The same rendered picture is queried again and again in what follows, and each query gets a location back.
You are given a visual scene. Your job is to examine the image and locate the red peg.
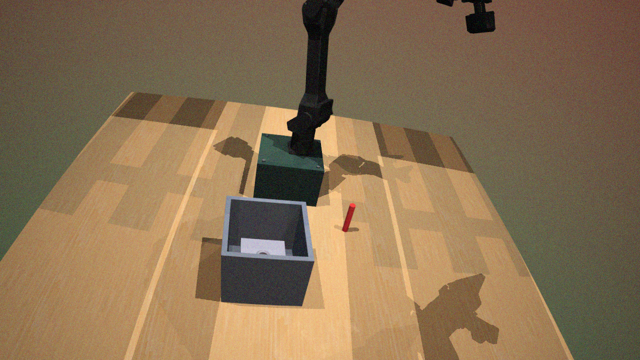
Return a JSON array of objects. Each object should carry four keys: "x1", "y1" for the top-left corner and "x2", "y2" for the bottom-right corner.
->
[{"x1": 342, "y1": 203, "x2": 356, "y2": 232}]

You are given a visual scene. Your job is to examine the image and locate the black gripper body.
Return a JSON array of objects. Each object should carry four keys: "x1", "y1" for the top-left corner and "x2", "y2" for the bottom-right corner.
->
[{"x1": 461, "y1": 0, "x2": 496, "y2": 34}]

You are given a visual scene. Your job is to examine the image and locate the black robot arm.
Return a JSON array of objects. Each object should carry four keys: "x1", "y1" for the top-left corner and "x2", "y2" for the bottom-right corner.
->
[{"x1": 287, "y1": 0, "x2": 344, "y2": 156}]

